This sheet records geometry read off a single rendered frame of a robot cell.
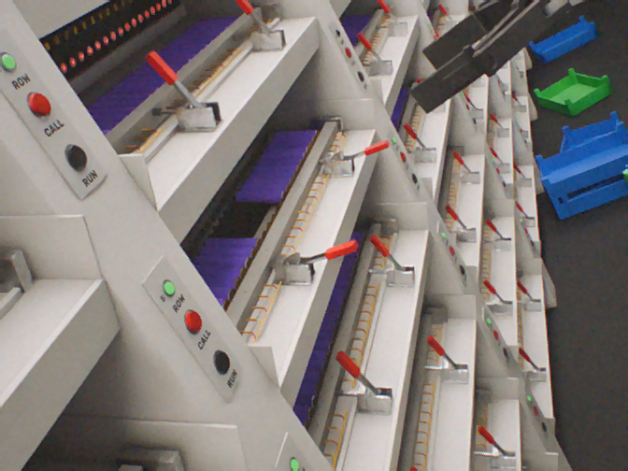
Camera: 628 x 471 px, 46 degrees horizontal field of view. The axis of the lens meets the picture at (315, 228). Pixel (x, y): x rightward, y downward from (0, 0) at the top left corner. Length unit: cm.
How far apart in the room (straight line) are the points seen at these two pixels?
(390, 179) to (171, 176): 61
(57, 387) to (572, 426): 148
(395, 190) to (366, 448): 50
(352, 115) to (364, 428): 51
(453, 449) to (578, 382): 86
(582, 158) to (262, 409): 218
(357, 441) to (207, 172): 36
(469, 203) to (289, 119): 64
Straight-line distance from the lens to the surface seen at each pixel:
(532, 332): 193
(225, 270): 83
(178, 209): 65
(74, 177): 55
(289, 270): 81
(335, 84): 118
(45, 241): 54
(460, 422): 116
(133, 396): 60
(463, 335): 132
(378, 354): 100
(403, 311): 107
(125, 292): 55
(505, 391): 146
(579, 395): 191
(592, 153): 272
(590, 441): 180
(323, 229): 91
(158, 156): 72
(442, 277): 131
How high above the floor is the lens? 125
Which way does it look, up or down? 21 degrees down
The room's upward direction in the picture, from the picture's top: 31 degrees counter-clockwise
